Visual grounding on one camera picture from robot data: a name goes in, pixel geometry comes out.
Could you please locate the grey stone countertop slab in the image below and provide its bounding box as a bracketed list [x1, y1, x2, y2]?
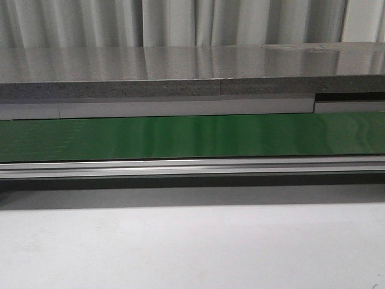
[1, 43, 384, 103]

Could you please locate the green conveyor belt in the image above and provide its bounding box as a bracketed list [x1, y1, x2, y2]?
[1, 112, 384, 163]

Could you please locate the white pleated curtain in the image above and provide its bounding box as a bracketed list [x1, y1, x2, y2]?
[1, 1, 384, 48]

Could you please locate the aluminium conveyor frame rail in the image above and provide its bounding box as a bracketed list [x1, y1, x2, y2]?
[1, 155, 384, 180]

